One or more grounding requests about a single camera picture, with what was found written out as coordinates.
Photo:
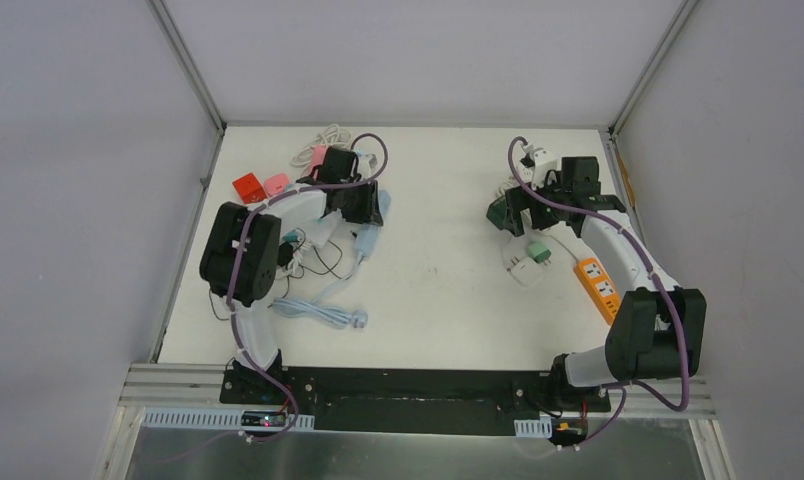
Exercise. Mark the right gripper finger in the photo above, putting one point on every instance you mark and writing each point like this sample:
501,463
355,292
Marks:
553,185
518,229

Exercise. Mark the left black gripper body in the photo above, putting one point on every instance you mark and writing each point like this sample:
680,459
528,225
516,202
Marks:
363,206

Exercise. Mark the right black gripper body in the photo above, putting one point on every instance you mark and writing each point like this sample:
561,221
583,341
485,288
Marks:
542,215

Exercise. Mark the light green plug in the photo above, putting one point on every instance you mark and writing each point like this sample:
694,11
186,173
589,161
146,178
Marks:
539,252

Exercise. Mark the white multicolour power strip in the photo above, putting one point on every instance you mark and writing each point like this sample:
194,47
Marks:
318,232

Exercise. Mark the small white cube adapter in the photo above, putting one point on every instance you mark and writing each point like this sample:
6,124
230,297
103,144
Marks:
519,265

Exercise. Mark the orange power strip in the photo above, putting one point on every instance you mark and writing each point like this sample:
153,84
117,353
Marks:
600,288

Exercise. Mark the black plug adapter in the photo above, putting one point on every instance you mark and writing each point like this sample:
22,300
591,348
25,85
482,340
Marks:
285,254

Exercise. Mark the red cube socket adapter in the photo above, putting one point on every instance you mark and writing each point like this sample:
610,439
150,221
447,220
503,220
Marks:
249,189

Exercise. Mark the light blue power strip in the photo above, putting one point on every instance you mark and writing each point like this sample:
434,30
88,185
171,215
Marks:
325,262

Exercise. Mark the dark green cube adapter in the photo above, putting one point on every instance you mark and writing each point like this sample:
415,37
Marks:
498,214

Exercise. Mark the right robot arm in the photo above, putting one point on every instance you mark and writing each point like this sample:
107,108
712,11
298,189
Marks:
657,330

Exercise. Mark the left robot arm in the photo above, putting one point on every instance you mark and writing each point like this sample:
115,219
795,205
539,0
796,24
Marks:
239,262

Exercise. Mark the pink wedge power strip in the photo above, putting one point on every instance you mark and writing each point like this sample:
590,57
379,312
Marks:
317,157

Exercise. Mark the pink square adapter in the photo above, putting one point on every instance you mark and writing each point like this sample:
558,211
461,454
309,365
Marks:
276,184

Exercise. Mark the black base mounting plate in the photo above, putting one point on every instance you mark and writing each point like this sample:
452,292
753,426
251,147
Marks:
452,402

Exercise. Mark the black charger with cable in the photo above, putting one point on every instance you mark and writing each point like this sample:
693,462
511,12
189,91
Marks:
219,307

